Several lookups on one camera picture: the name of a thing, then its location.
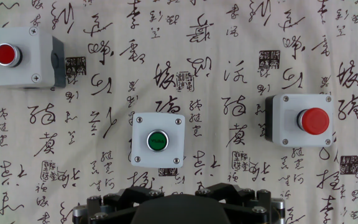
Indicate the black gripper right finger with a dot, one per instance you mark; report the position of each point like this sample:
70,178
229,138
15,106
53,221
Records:
244,202

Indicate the red mushroom button box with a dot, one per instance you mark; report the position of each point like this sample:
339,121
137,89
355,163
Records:
287,109

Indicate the calligraphy print tablecloth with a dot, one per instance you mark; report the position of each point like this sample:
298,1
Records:
204,93

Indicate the green button box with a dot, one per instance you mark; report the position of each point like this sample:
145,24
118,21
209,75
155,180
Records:
171,132

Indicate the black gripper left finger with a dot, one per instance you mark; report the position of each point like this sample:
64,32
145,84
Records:
117,202

